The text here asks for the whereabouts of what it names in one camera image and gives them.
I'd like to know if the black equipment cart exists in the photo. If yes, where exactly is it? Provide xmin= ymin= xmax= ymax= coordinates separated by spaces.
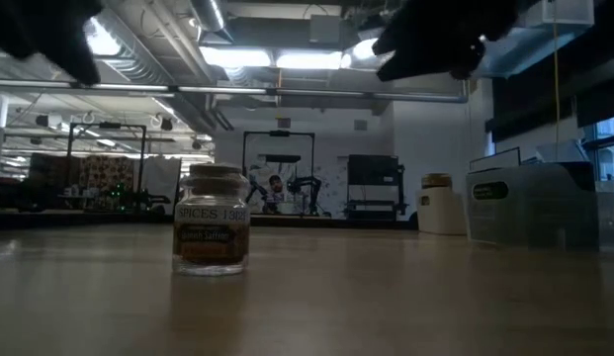
xmin=344 ymin=153 xmax=410 ymax=222

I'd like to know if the window with dark frame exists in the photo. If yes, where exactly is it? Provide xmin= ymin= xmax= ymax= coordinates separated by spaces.
xmin=580 ymin=117 xmax=614 ymax=194

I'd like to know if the saffron glass jar with cork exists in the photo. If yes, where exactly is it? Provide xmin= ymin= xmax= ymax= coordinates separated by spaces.
xmin=171 ymin=162 xmax=252 ymax=277

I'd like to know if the clear plastic bin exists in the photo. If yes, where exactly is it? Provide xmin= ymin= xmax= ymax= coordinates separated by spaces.
xmin=465 ymin=161 xmax=614 ymax=253

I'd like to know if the long horizontal ceiling pipe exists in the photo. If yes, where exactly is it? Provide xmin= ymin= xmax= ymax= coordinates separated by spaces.
xmin=0 ymin=78 xmax=469 ymax=104

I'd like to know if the round silver ceiling duct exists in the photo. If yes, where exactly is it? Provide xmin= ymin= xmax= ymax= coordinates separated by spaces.
xmin=187 ymin=0 xmax=233 ymax=44

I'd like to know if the white hanging sheet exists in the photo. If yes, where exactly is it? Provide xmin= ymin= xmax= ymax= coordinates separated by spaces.
xmin=140 ymin=155 xmax=183 ymax=214

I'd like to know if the gray ceiling box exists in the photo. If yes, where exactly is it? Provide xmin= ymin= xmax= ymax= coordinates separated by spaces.
xmin=308 ymin=13 xmax=343 ymax=45

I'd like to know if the black framed white board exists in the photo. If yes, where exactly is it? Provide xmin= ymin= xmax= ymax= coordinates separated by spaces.
xmin=468 ymin=146 xmax=523 ymax=172

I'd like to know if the large silver ceiling duct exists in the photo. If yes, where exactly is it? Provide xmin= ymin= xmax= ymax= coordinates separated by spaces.
xmin=477 ymin=0 xmax=597 ymax=79

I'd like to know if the bright ceiling light panel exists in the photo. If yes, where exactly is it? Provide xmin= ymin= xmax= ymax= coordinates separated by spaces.
xmin=275 ymin=48 xmax=345 ymax=70
xmin=200 ymin=44 xmax=273 ymax=68

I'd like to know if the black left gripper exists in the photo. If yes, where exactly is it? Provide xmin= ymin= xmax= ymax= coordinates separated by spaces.
xmin=0 ymin=0 xmax=105 ymax=86

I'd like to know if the floral patterned panel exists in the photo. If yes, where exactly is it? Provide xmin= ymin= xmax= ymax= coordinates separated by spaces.
xmin=78 ymin=155 xmax=137 ymax=204

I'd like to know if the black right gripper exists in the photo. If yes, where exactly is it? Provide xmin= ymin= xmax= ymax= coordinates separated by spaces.
xmin=371 ymin=0 xmax=523 ymax=83

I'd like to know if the white plastic bin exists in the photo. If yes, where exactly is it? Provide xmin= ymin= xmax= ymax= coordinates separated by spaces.
xmin=415 ymin=186 xmax=470 ymax=236

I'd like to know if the person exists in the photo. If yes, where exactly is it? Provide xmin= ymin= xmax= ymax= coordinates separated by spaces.
xmin=264 ymin=173 xmax=288 ymax=215

